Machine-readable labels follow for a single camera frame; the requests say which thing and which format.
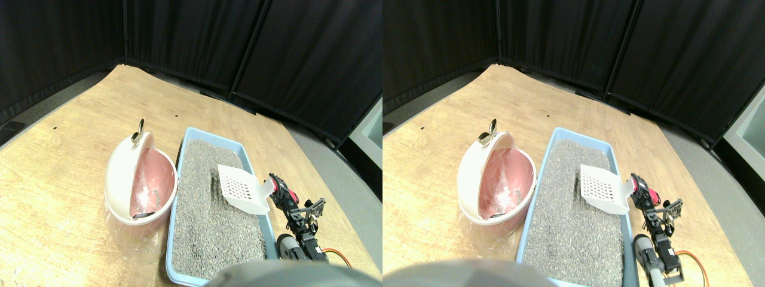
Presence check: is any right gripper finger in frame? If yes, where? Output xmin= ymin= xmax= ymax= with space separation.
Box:
xmin=631 ymin=173 xmax=653 ymax=201
xmin=268 ymin=173 xmax=293 ymax=201

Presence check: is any white scoop with red handle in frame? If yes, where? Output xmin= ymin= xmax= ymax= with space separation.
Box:
xmin=217 ymin=164 xmax=299 ymax=215
xmin=580 ymin=164 xmax=660 ymax=215

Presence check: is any blue litter tray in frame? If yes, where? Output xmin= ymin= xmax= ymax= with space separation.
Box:
xmin=166 ymin=127 xmax=279 ymax=285
xmin=515 ymin=127 xmax=640 ymax=287

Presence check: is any white shelf unit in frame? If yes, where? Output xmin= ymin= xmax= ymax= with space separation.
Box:
xmin=723 ymin=87 xmax=765 ymax=180
xmin=350 ymin=99 xmax=383 ymax=168

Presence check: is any white bin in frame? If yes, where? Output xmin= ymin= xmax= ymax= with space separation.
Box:
xmin=457 ymin=118 xmax=537 ymax=233
xmin=105 ymin=118 xmax=179 ymax=241

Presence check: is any black bracket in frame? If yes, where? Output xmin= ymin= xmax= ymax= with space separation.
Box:
xmin=299 ymin=197 xmax=327 ymax=225
xmin=660 ymin=199 xmax=684 ymax=227

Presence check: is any orange wire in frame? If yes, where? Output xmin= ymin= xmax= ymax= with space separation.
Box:
xmin=681 ymin=251 xmax=711 ymax=287
xmin=323 ymin=248 xmax=353 ymax=270

